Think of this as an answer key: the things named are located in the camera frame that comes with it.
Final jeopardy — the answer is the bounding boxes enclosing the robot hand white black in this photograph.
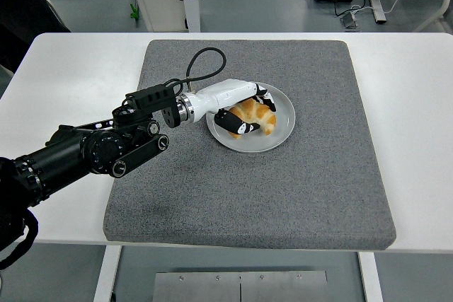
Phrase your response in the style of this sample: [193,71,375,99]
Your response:
[187,78,277,137]

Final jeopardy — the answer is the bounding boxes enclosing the golden croissant bread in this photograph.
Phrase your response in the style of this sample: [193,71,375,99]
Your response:
[226,98,277,139]

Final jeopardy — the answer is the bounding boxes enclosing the light grey round plate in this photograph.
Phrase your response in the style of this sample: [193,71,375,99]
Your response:
[206,81,297,153]

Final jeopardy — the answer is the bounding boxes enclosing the grey metal plate with screws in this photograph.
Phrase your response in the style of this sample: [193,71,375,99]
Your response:
[152,270,330,302]

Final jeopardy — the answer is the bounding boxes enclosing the grey felt mat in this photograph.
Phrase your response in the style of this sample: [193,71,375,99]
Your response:
[102,39,397,252]

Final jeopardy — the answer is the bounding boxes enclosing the grey power adapter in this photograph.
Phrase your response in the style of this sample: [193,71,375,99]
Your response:
[340,11,361,30]

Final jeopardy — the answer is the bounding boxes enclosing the white table leg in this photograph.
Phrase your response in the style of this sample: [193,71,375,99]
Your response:
[92,245,123,302]
[357,251,385,302]

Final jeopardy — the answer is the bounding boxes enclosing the person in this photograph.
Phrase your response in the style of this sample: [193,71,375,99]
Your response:
[0,0,72,73]

